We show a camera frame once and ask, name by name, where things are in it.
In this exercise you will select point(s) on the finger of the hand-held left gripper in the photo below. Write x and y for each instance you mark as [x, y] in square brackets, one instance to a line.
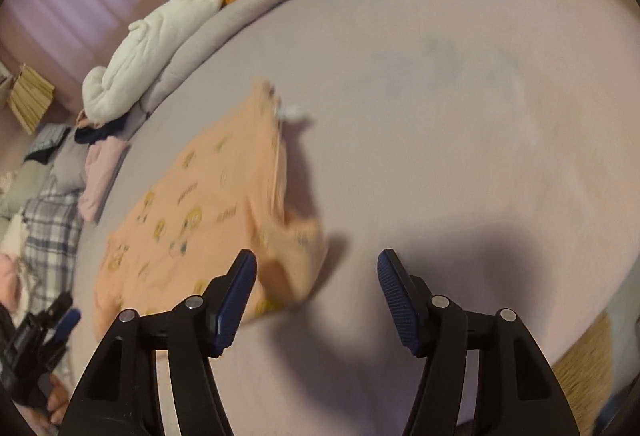
[69, 322]
[61, 302]

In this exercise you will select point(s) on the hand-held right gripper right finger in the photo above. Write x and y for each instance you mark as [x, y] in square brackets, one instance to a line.
[397, 301]

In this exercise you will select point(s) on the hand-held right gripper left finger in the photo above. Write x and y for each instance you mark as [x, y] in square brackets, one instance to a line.
[235, 301]

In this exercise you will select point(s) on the orange printed shirt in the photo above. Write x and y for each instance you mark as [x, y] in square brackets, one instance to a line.
[200, 196]

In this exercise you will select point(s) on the person's left hand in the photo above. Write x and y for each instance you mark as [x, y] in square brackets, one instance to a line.
[55, 398]

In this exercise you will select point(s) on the pink garment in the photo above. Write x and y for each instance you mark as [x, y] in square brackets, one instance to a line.
[7, 276]

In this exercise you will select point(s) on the large plaid pillow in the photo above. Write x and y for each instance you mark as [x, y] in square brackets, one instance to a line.
[50, 231]

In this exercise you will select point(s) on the grey pillow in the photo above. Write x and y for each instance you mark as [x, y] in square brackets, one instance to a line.
[27, 181]

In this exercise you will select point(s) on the pink folded cloth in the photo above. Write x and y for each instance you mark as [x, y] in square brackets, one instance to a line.
[102, 171]

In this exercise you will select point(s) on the small plaid pillow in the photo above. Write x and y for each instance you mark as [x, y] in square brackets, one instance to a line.
[50, 136]

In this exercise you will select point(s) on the dark garment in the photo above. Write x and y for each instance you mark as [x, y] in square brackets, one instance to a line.
[92, 135]

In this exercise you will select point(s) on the peach cloth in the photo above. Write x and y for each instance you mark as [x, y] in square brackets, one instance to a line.
[84, 119]

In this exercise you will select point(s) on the white goose plush toy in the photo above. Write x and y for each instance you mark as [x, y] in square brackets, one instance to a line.
[150, 41]

